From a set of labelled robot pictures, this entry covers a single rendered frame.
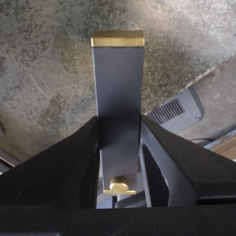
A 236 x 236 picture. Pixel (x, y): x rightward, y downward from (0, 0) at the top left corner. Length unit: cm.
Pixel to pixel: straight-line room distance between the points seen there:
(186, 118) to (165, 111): 11
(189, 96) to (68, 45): 83
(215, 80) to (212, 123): 30
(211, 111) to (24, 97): 127
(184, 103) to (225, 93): 43
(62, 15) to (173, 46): 10
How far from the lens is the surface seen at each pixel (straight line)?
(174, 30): 21
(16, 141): 29
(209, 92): 134
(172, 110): 101
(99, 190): 16
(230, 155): 148
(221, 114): 146
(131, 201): 50
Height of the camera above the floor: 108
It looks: 56 degrees down
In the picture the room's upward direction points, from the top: 178 degrees clockwise
